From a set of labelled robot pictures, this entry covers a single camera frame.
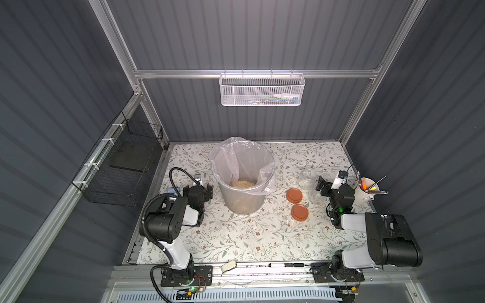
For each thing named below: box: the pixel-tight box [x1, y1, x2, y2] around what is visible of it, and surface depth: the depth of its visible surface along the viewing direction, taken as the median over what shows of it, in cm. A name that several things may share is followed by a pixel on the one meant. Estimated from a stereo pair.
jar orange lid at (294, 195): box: [286, 187, 303, 204], surface depth 98 cm
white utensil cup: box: [354, 176, 381, 204], surface depth 89 cm
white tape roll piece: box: [220, 260, 238, 274], surface depth 75 cm
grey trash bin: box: [210, 140, 276, 216], surface depth 86 cm
